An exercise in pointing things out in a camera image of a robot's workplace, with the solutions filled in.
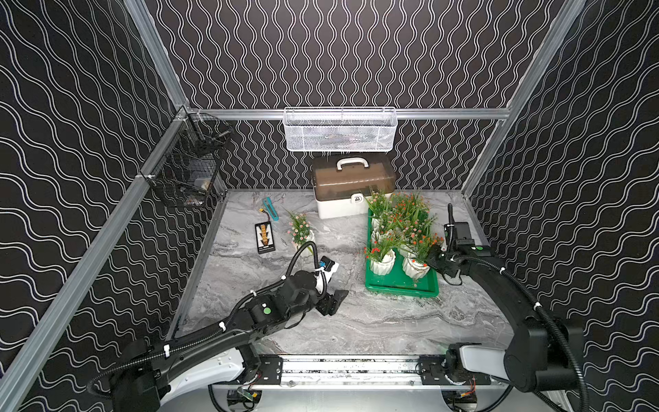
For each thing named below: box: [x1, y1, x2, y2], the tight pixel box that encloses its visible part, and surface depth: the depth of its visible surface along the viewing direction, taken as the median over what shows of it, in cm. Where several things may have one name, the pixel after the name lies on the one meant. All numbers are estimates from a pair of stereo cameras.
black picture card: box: [254, 220, 276, 255], surface depth 105 cm
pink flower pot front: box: [365, 190, 394, 231], surface depth 100 cm
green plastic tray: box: [364, 207, 440, 298], surface depth 93 cm
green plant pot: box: [370, 215, 403, 246], surface depth 96 cm
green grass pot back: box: [394, 207, 439, 257], surface depth 93 cm
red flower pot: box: [362, 238, 396, 276], surface depth 92 cm
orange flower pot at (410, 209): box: [389, 191, 432, 228], surface depth 95 cm
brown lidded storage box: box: [311, 152, 398, 219], surface depth 103 cm
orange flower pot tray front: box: [402, 232, 445, 279], surface depth 85 cm
